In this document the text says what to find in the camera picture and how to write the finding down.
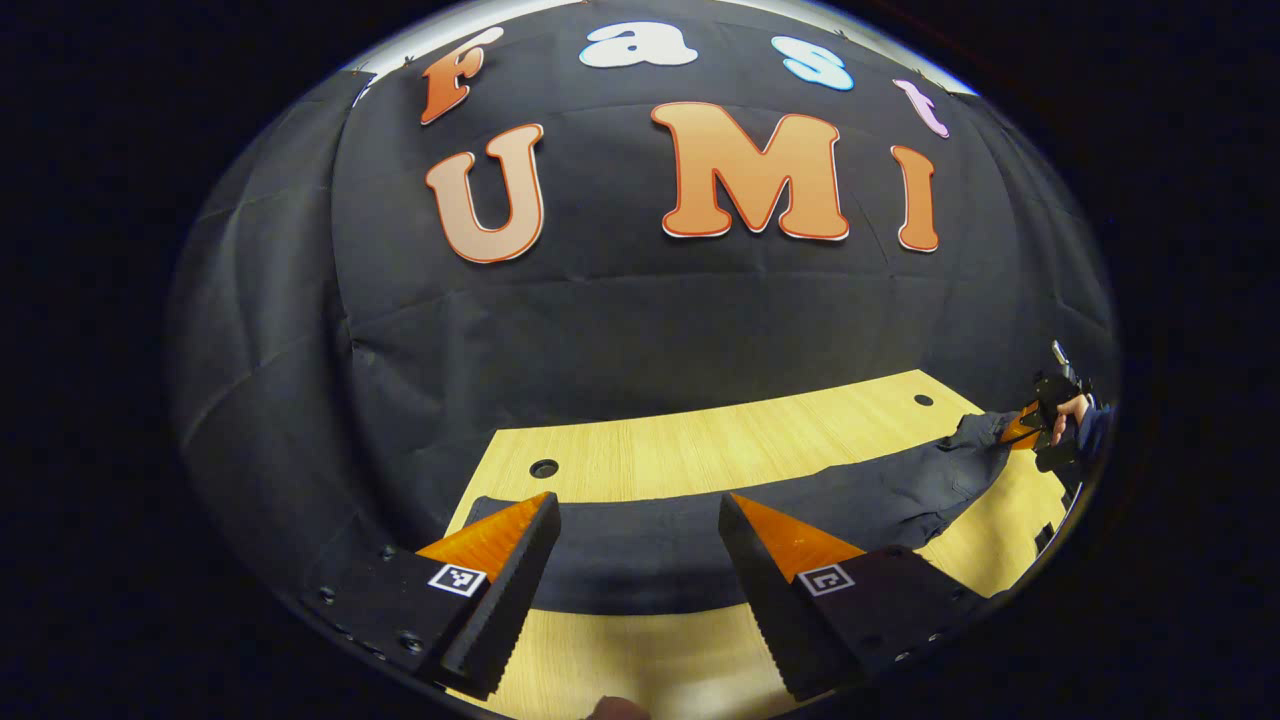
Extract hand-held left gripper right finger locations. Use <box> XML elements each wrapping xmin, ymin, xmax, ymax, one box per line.
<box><xmin>717</xmin><ymin>492</ymin><xmax>986</xmax><ymax>701</ymax></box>

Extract dark denim jeans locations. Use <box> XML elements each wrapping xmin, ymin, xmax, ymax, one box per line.
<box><xmin>465</xmin><ymin>410</ymin><xmax>1021</xmax><ymax>616</ymax></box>

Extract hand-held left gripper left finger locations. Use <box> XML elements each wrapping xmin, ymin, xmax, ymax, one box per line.
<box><xmin>300</xmin><ymin>490</ymin><xmax>563</xmax><ymax>701</ymax></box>

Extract black backdrop cloth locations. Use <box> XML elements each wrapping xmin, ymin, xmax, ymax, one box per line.
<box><xmin>168</xmin><ymin>0</ymin><xmax>1119</xmax><ymax>601</ymax></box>

